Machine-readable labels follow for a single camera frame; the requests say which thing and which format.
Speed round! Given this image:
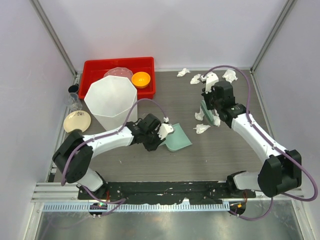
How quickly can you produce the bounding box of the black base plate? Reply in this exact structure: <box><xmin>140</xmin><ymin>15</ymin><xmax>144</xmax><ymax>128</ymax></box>
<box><xmin>77</xmin><ymin>180</ymin><xmax>237</xmax><ymax>205</ymax></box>

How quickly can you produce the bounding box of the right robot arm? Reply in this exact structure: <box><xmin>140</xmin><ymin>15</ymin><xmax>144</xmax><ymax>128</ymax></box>
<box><xmin>201</xmin><ymin>80</ymin><xmax>302</xmax><ymax>198</ymax></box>

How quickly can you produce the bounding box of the beige plate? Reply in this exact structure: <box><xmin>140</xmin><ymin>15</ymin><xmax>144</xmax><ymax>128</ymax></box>
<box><xmin>63</xmin><ymin>110</ymin><xmax>91</xmax><ymax>133</ymax></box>

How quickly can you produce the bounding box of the clear measuring cup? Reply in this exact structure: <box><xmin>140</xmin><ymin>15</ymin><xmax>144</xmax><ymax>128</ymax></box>
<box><xmin>67</xmin><ymin>92</ymin><xmax>83</xmax><ymax>112</ymax></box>

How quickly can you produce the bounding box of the white slotted cable duct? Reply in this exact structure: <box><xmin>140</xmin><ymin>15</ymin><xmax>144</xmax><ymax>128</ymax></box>
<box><xmin>42</xmin><ymin>200</ymin><xmax>230</xmax><ymax>213</ymax></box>

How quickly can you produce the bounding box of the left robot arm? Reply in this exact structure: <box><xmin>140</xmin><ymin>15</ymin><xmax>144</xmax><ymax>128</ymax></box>
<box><xmin>52</xmin><ymin>113</ymin><xmax>174</xmax><ymax>200</ymax></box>

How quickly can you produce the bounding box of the paper scrap cluster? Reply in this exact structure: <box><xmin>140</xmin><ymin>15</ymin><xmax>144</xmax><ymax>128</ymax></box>
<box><xmin>194</xmin><ymin>106</ymin><xmax>205</xmax><ymax>121</ymax></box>
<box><xmin>193</xmin><ymin>124</ymin><xmax>211</xmax><ymax>135</ymax></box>

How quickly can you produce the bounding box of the black cup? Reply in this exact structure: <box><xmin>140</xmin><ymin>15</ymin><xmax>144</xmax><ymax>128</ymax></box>
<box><xmin>68</xmin><ymin>84</ymin><xmax>79</xmax><ymax>94</ymax></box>

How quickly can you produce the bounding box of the green hand brush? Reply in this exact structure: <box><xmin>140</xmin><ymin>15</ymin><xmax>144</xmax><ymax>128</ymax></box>
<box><xmin>200</xmin><ymin>100</ymin><xmax>214</xmax><ymax>126</ymax></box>

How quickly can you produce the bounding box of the large paper scrap top right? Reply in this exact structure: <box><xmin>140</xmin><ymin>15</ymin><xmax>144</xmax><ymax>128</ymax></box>
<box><xmin>222</xmin><ymin>69</ymin><xmax>238</xmax><ymax>84</ymax></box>

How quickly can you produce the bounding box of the red plastic tray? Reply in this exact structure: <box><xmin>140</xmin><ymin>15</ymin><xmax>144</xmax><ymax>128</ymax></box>
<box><xmin>78</xmin><ymin>56</ymin><xmax>157</xmax><ymax>100</ymax></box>

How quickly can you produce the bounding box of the green dustpan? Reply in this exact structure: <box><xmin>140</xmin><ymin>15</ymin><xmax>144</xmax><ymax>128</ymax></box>
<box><xmin>160</xmin><ymin>123</ymin><xmax>192</xmax><ymax>152</ymax></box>

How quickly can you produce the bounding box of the translucent white bin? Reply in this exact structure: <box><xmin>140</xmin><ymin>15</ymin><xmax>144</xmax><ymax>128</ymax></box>
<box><xmin>84</xmin><ymin>75</ymin><xmax>138</xmax><ymax>131</ymax></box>

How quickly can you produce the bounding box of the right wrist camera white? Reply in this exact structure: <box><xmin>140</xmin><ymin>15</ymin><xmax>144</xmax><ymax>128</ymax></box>
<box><xmin>200</xmin><ymin>71</ymin><xmax>219</xmax><ymax>94</ymax></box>

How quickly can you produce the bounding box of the pink dotted plate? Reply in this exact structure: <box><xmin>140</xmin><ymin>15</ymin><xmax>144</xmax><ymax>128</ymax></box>
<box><xmin>103</xmin><ymin>67</ymin><xmax>133</xmax><ymax>79</ymax></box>

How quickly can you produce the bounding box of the paper scrap cluster bottom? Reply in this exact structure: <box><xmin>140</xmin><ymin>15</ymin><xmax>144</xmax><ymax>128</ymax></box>
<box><xmin>193</xmin><ymin>124</ymin><xmax>211</xmax><ymax>135</ymax></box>

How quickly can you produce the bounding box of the orange bowl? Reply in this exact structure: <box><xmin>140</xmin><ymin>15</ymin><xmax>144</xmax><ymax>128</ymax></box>
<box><xmin>131</xmin><ymin>71</ymin><xmax>151</xmax><ymax>89</ymax></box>

